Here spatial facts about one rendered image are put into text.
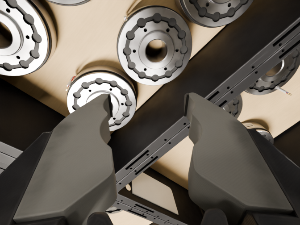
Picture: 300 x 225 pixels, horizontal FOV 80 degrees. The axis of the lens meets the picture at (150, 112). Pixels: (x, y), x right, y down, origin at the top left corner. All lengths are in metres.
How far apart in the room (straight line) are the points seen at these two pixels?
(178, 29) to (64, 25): 0.15
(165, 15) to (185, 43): 0.04
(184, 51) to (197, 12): 0.05
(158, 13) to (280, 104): 0.31
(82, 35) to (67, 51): 0.03
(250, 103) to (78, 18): 0.33
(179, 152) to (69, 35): 0.30
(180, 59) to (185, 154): 0.22
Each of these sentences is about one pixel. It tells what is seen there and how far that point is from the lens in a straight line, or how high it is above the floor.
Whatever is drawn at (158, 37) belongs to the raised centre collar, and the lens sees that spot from 0.25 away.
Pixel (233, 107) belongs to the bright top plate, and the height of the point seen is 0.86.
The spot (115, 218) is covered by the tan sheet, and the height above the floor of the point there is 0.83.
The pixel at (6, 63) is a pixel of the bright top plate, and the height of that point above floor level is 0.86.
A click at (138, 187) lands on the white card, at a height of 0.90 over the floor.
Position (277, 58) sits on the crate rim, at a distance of 0.25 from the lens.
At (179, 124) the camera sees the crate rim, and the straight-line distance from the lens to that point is 0.23.
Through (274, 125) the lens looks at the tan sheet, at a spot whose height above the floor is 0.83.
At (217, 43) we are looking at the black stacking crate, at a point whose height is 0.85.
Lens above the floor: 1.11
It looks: 57 degrees down
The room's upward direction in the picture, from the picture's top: 164 degrees clockwise
